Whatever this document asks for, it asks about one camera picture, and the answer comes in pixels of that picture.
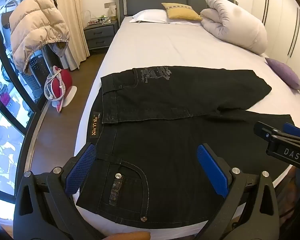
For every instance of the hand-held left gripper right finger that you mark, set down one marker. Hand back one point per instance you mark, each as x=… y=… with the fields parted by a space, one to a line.
x=212 y=167

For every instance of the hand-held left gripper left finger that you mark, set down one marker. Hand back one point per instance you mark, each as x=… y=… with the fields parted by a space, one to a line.
x=81 y=166

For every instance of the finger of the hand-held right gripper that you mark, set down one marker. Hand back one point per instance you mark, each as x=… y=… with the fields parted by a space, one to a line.
x=263 y=129
x=293 y=129

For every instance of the black denim pants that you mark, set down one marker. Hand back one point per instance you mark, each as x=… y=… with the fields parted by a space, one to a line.
x=180 y=120

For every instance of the purple pillow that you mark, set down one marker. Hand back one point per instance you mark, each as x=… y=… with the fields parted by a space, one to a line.
x=285 y=73

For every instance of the black framed glass window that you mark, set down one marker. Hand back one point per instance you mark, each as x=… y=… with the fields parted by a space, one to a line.
x=5 y=120

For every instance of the black perforated chair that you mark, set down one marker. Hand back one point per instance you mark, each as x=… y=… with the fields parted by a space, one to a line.
x=38 y=68

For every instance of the rolled white duvet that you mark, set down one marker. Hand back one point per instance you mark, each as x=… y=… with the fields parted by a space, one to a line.
x=237 y=25

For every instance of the white wardrobe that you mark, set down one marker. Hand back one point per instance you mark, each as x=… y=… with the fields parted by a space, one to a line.
x=282 y=10

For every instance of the bed with white sheet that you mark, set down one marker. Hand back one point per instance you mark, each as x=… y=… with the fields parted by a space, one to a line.
x=165 y=45

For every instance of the grey nightstand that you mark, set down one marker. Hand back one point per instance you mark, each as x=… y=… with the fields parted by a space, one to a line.
x=101 y=36

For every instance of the yellow embroidered pillow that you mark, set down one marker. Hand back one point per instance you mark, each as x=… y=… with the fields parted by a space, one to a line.
x=182 y=11

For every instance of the beige puffer jacket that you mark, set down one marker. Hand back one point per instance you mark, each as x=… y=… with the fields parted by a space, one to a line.
x=35 y=27

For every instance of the cream curtain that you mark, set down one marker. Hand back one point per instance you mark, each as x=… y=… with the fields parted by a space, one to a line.
x=72 y=17

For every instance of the white box on nightstand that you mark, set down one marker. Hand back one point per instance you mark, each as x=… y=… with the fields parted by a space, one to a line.
x=113 y=12

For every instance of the white pillow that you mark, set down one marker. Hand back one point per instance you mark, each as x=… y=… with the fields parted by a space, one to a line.
x=150 y=16

